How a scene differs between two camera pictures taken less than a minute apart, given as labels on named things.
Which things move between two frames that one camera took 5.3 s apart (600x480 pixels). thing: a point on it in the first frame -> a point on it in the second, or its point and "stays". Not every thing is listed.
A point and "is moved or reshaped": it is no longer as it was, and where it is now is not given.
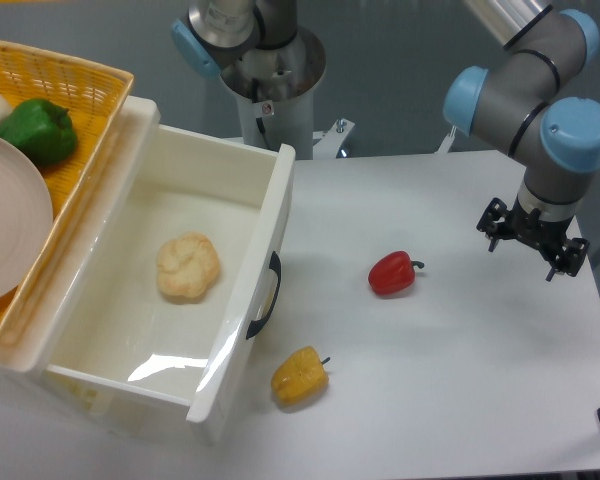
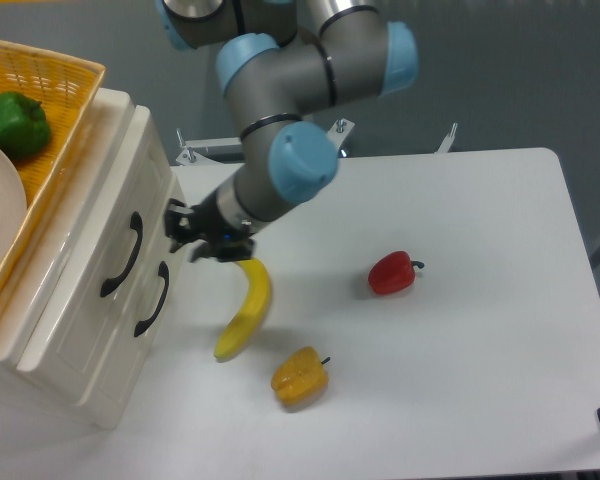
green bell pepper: [44, 131] -> [17, 123]
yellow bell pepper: [299, 376] stays
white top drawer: [154, 271] is moved or reshaped
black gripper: [545, 235] -> [215, 236]
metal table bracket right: [447, 142] stays
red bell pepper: [393, 273] stays
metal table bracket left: [331, 141] stays
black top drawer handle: [275, 265] -> [136, 222]
